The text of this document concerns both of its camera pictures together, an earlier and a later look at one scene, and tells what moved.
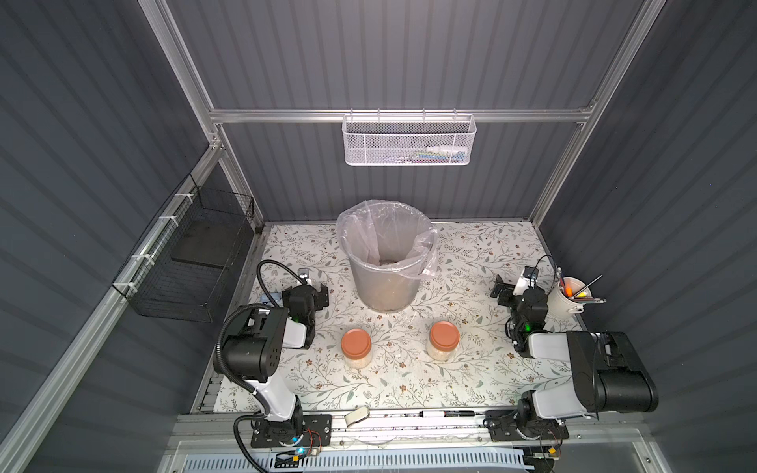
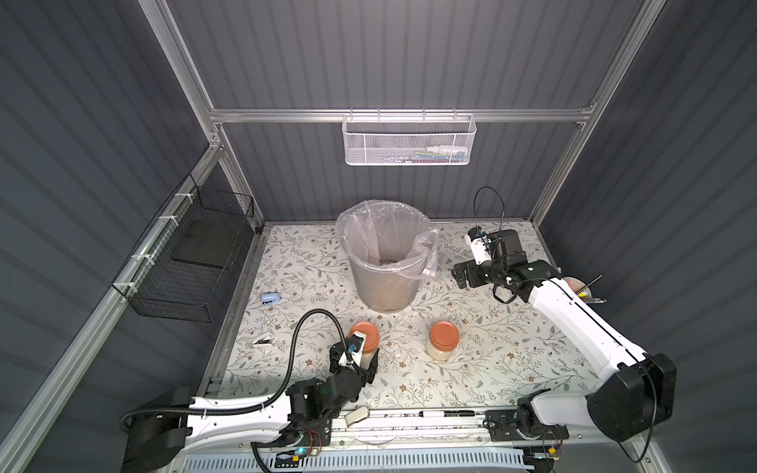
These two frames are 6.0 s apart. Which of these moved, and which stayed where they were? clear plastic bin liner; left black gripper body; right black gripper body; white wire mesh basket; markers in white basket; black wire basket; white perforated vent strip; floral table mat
Moved: right black gripper body; left black gripper body
Stayed: floral table mat; markers in white basket; white perforated vent strip; black wire basket; clear plastic bin liner; white wire mesh basket
